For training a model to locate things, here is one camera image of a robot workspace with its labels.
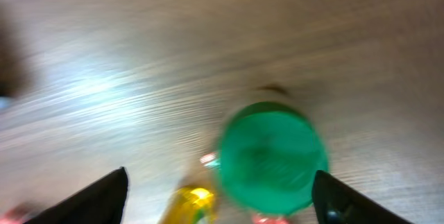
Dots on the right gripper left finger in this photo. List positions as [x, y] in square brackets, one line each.
[102, 202]

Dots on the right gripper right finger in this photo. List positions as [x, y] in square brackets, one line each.
[337, 203]

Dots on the red white snack packet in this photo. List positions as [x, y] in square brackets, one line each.
[261, 219]

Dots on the green white tape roll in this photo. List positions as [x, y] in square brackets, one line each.
[268, 156]

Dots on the yellow liquid bottle silver cap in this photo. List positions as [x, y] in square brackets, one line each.
[191, 205]

